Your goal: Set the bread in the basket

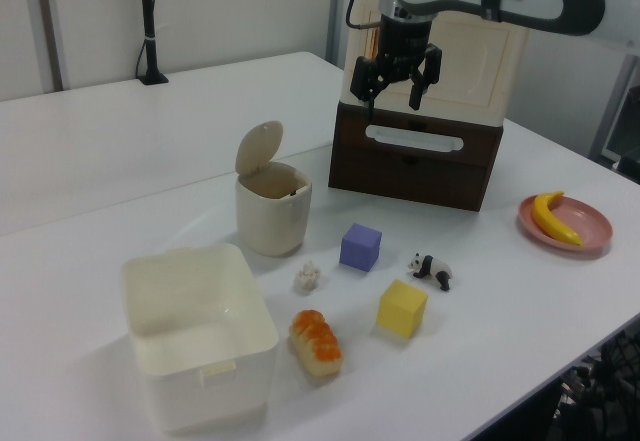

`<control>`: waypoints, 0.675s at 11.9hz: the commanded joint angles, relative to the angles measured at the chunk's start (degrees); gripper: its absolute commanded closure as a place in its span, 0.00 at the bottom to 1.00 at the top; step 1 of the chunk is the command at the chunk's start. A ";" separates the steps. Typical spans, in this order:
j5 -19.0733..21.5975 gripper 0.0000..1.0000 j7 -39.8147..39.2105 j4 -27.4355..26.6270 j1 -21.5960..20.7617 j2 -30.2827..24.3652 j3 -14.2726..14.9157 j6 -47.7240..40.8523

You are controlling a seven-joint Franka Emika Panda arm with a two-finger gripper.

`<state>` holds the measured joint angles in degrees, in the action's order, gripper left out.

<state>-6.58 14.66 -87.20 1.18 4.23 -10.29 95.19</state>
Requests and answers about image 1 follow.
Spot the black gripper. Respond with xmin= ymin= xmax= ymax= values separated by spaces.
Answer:
xmin=349 ymin=13 xmax=444 ymax=122

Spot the toy bread loaf orange top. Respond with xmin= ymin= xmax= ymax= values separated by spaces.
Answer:
xmin=288 ymin=309 xmax=345 ymax=377

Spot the cream plastic basket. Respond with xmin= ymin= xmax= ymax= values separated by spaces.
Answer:
xmin=119 ymin=243 xmax=280 ymax=436

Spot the cream plastic cabinet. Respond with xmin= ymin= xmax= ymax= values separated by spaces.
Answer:
xmin=341 ymin=0 xmax=531 ymax=127

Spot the dark brown drawer unit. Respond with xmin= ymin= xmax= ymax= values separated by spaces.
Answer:
xmin=328 ymin=102 xmax=504 ymax=213

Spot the purple cube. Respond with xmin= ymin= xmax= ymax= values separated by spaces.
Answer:
xmin=338 ymin=222 xmax=383 ymax=273

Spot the cream bin with flip lid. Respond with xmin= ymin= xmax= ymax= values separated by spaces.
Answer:
xmin=234 ymin=119 xmax=314 ymax=256

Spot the panda figurine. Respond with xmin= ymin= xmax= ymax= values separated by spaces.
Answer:
xmin=405 ymin=253 xmax=454 ymax=292

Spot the yellow banana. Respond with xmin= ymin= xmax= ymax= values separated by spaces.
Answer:
xmin=530 ymin=190 xmax=584 ymax=247

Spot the crumpled paper ball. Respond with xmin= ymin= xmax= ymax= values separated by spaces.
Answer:
xmin=293 ymin=259 xmax=321 ymax=295

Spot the yellow cube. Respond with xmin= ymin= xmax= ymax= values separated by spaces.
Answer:
xmin=376 ymin=279 xmax=430 ymax=341

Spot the pink plate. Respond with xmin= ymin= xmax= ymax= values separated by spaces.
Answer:
xmin=517 ymin=194 xmax=614 ymax=253

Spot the black pole stand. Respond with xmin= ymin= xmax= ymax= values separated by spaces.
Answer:
xmin=135 ymin=0 xmax=170 ymax=86

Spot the white drawer handle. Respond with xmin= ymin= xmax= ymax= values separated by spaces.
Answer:
xmin=364 ymin=123 xmax=466 ymax=154

